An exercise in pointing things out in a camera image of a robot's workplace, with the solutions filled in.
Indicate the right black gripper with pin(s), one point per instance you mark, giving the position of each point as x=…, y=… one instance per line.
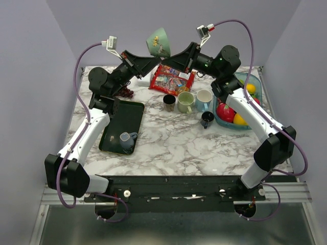
x=182, y=61

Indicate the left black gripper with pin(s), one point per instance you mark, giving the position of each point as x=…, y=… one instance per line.
x=142, y=66

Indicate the green teal mug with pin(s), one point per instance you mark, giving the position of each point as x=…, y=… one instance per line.
x=158, y=44

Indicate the light green mug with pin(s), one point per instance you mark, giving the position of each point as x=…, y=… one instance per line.
x=185, y=102

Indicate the brown striped mug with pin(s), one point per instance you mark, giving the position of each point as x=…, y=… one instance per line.
x=169, y=102

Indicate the light blue mug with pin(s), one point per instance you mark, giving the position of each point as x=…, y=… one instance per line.
x=203, y=100

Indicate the dark blue mug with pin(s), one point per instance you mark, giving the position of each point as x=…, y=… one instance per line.
x=207, y=119

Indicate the grey blue mug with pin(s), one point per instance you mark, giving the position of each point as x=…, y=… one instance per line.
x=127, y=140

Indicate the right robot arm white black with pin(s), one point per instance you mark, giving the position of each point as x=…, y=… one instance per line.
x=276, y=140

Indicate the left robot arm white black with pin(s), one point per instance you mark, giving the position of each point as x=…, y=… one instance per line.
x=64, y=171

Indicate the white power strip box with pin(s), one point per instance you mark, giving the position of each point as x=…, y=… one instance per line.
x=146, y=80

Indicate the red snack bag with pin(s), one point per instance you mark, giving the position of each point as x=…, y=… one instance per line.
x=171, y=81

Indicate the red grape bunch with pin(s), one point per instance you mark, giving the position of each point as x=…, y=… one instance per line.
x=125, y=92

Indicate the dark green tray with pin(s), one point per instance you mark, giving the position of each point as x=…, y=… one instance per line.
x=127, y=119

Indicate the red dragon fruit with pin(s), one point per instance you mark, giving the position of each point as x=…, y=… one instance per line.
x=225, y=113

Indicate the yellow orange fruit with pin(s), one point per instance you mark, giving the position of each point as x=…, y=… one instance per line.
x=251, y=88

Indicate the teal plastic fruit bowl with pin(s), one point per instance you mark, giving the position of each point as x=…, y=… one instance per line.
x=259, y=94

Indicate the yellow lemon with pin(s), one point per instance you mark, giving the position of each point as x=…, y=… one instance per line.
x=238, y=120

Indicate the red apple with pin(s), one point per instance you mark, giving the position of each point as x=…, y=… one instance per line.
x=257, y=100

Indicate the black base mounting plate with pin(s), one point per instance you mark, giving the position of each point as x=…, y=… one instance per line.
x=166, y=194

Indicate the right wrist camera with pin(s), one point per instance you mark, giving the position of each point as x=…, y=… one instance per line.
x=204, y=33

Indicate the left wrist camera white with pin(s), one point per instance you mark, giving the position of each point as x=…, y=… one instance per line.
x=110, y=45

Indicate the aluminium rail frame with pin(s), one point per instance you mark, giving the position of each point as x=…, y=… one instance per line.
x=282, y=218

